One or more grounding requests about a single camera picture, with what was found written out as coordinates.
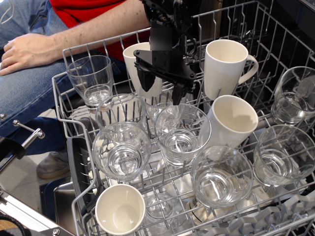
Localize black cable bottom left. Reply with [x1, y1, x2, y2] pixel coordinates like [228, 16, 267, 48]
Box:
[0, 214, 28, 236]

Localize grey wire dishwasher rack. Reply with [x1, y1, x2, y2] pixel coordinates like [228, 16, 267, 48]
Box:
[53, 0, 315, 236]

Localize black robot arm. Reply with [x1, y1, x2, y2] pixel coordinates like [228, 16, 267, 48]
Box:
[133, 0, 196, 105]

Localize person's bare forearm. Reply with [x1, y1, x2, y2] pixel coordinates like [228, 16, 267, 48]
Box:
[48, 0, 149, 60]

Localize white tilted mug centre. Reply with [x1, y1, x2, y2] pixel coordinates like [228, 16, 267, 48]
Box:
[206, 95, 259, 148]

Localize clear glass back centre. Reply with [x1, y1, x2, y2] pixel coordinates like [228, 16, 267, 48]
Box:
[139, 82, 174, 123]

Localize white cup bottom left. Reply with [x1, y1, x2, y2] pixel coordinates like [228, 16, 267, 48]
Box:
[95, 184, 146, 236]

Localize clear glass back left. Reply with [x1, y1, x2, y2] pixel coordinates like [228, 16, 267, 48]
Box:
[66, 55, 114, 108]

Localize clear glass behind front-left glass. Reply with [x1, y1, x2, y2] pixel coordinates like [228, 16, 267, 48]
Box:
[95, 93, 147, 130]

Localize small clear glass bottom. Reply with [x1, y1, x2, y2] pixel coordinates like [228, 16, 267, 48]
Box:
[146, 193, 174, 223]

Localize clear glass cup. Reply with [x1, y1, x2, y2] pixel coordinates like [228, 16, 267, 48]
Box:
[155, 103, 212, 167]

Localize metal clamp with black handle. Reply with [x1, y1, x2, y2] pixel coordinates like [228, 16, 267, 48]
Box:
[0, 119, 45, 175]

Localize person's bare hand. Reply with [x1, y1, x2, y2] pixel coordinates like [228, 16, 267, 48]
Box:
[0, 33, 61, 76]

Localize grey sneaker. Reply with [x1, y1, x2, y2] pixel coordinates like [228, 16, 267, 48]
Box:
[36, 150, 70, 179]

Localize clear glass front left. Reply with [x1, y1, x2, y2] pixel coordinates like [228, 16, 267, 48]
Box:
[92, 122, 152, 182]

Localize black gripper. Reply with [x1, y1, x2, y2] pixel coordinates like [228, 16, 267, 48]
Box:
[134, 25, 196, 105]

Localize clear glass front centre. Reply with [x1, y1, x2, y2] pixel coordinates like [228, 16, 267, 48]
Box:
[191, 145, 253, 208]

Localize clear glass far right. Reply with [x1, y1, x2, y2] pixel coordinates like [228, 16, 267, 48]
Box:
[270, 66, 315, 125]

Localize white mug with handle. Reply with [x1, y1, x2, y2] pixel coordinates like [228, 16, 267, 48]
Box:
[203, 39, 259, 100]

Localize white mug back left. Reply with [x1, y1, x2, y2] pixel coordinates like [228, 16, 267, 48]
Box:
[123, 42, 162, 98]

